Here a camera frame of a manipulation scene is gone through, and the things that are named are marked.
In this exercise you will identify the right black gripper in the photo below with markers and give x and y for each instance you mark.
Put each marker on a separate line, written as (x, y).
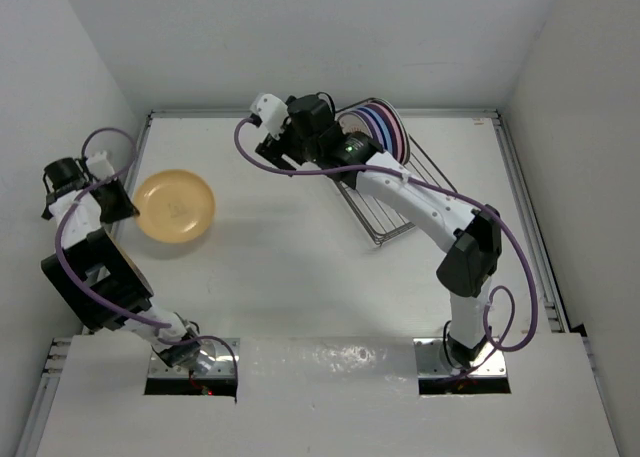
(274, 155)

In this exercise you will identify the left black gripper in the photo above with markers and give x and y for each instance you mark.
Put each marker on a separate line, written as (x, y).
(125, 208)

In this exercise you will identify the yellow plastic plate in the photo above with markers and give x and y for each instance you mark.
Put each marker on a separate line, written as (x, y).
(175, 206)

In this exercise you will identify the white plate orange sunburst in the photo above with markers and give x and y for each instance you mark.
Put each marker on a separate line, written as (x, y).
(351, 122)

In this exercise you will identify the purple plastic plate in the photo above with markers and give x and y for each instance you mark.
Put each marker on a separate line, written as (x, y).
(369, 126)

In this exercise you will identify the blue plastic plate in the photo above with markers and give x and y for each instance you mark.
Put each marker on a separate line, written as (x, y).
(383, 124)

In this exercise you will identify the pink plastic plate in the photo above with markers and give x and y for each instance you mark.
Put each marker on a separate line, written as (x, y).
(397, 134)

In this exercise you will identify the white plate green rim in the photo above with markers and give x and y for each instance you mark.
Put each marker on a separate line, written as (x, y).
(406, 132)

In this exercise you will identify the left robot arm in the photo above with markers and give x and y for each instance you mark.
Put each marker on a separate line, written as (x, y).
(100, 283)

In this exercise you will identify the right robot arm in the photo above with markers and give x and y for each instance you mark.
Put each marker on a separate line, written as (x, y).
(468, 263)

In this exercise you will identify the white front cover board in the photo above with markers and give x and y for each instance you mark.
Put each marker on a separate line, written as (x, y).
(327, 397)

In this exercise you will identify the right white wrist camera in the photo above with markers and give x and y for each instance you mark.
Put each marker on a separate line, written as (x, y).
(271, 113)

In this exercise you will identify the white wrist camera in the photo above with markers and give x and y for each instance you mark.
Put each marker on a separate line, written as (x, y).
(271, 113)
(99, 166)

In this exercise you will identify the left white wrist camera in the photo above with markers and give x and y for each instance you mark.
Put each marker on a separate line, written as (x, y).
(99, 166)

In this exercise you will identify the metal wire dish rack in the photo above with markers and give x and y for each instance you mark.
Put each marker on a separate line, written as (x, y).
(391, 198)

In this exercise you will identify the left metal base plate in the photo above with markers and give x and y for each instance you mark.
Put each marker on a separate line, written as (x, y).
(205, 360)

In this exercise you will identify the metal base plate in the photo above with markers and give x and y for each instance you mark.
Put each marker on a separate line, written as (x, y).
(205, 360)
(431, 361)

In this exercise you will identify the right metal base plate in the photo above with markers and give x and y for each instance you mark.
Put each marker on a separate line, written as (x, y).
(431, 361)

